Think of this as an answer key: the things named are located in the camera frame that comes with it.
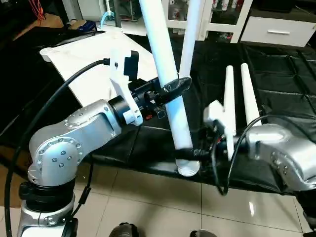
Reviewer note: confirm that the white plastic table leg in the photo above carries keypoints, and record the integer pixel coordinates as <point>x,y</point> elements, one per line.
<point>249,94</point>
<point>191,34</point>
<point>168,54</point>
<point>230,98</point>

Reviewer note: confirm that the white plastic table top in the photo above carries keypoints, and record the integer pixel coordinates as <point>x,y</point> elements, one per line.
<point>84,64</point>

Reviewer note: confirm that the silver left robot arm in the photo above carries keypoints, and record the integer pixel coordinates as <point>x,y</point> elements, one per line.
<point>69,148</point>

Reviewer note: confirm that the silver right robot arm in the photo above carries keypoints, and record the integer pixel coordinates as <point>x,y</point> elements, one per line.
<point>281,148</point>

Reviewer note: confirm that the white drawer cabinet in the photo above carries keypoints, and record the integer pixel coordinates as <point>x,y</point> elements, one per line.
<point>217,17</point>
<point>279,30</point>

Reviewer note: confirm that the black right robot foot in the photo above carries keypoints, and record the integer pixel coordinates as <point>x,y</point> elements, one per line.
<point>203,233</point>

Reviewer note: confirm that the black robot foot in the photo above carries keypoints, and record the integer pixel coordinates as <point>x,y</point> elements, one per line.
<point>203,233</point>
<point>123,231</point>

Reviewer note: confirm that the light blue hanger hook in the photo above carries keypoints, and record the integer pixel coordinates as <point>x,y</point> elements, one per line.
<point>106,17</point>

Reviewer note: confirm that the small blue box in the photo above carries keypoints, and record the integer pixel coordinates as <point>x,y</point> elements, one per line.
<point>88,25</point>

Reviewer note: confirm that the black work mat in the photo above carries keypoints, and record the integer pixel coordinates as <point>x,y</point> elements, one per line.
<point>286,84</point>

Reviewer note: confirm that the black left robot foot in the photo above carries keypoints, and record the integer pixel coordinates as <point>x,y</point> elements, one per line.
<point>123,231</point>

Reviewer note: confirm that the cardboard box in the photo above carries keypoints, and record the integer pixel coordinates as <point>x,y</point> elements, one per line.
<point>37,24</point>

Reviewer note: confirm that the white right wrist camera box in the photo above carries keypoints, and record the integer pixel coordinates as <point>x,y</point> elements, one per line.
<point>217,116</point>

